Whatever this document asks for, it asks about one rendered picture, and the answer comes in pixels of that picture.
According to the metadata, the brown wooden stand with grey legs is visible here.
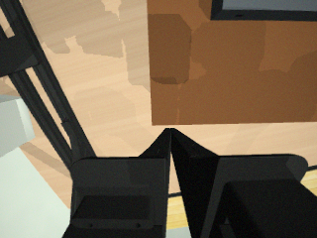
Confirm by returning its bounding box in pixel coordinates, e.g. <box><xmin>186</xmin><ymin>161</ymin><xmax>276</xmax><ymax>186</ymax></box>
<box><xmin>147</xmin><ymin>0</ymin><xmax>317</xmax><ymax>126</ymax></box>

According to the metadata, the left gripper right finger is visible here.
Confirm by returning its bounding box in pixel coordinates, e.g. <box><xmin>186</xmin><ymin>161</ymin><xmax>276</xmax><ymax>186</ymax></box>
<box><xmin>170</xmin><ymin>128</ymin><xmax>308</xmax><ymax>238</ymax></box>

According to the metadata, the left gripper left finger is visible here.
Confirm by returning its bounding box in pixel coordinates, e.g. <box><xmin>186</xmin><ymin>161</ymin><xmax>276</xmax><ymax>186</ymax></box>
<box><xmin>70</xmin><ymin>128</ymin><xmax>171</xmax><ymax>238</ymax></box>

